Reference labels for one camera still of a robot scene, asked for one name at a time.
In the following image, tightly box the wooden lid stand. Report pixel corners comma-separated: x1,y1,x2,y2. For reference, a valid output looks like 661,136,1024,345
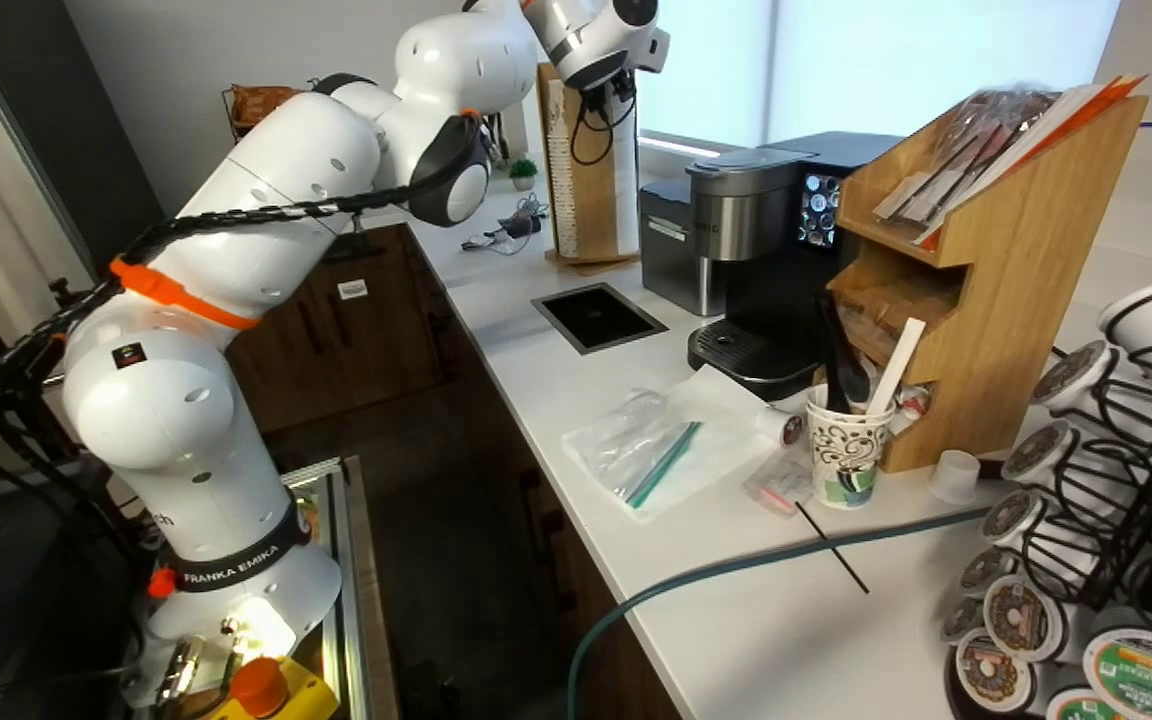
531,61,644,268

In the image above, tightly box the white lid stack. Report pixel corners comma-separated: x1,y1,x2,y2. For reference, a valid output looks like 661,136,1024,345
595,75,644,263

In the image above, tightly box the brown lid coffee pod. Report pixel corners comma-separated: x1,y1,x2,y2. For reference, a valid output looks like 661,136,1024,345
981,572,1072,668
947,630,1044,720
935,594,992,654
958,540,1024,600
978,485,1052,551
1029,337,1126,416
997,420,1079,494

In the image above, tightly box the green lid coffee pod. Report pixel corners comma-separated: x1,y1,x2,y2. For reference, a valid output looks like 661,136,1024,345
1041,684,1126,720
1077,624,1152,720

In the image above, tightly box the steel framed counter chute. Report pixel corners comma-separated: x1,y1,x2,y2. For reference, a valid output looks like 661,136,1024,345
527,279,674,361

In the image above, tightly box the clear zip bag green seal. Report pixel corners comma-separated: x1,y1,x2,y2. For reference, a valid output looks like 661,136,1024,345
556,363,790,524

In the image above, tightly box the stainless steel bin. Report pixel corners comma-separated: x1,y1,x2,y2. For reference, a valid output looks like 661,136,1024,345
635,177,718,322

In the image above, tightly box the black silver coffee machine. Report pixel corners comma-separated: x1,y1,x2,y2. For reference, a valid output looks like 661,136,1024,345
683,128,906,403

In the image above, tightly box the dark wooden cabinet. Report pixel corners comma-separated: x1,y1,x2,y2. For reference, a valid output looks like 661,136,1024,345
223,220,687,720

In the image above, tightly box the small clear packet bag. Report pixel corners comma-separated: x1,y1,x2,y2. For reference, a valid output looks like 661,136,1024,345
744,450,820,521

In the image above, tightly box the black stirrers bundle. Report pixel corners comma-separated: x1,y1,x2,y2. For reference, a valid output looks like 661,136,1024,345
820,292,877,416

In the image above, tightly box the patterned paper cup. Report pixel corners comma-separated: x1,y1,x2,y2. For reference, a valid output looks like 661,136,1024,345
805,401,901,515

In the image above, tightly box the thin black stir stick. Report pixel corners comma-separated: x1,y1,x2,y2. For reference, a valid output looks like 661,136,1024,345
794,496,877,600

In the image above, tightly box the metal robot cart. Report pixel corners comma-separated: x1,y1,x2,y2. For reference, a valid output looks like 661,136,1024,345
122,451,406,720

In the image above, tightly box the white stir stick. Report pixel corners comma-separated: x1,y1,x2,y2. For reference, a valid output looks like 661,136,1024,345
865,312,934,420

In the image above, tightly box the small creamer cup heap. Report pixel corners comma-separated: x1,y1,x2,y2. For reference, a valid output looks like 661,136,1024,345
888,381,939,434

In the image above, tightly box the white creamer cup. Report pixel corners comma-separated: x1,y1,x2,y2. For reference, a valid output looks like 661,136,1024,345
934,444,990,505

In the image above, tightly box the brown bag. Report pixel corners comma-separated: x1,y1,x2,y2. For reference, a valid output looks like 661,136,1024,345
221,80,327,136

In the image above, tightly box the wooden condiment organizer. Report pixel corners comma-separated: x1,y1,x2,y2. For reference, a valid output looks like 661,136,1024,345
823,90,1152,477

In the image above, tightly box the yellow box orange button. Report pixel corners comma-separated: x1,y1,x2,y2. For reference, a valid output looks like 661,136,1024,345
209,654,340,720

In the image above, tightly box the small orange clip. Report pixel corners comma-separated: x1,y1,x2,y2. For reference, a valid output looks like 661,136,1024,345
146,564,188,605

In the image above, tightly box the orange white paper packet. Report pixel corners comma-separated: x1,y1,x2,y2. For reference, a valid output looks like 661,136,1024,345
914,72,1152,247

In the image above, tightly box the small gadget with wires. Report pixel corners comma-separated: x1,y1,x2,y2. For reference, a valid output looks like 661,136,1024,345
459,196,554,257

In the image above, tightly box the grey green cable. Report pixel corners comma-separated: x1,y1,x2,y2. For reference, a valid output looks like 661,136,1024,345
559,499,997,720

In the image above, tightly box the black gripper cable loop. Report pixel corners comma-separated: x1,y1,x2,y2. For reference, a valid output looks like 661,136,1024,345
563,63,644,174

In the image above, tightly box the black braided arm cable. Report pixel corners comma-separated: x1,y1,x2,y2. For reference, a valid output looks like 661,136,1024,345
0,179,482,538

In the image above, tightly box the orange cable strap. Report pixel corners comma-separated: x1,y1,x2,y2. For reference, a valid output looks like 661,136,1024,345
110,257,264,337

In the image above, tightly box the black wire pod carousel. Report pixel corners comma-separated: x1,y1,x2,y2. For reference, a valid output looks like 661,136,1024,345
939,275,1152,720

